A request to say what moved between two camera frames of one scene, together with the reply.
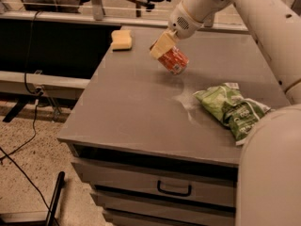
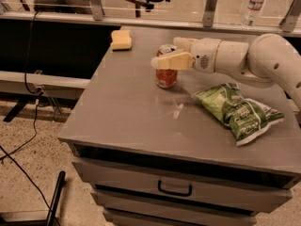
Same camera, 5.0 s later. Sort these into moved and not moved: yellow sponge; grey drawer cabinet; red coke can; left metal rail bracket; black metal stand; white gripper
Moved: red coke can; white gripper
Not moved: grey drawer cabinet; left metal rail bracket; yellow sponge; black metal stand
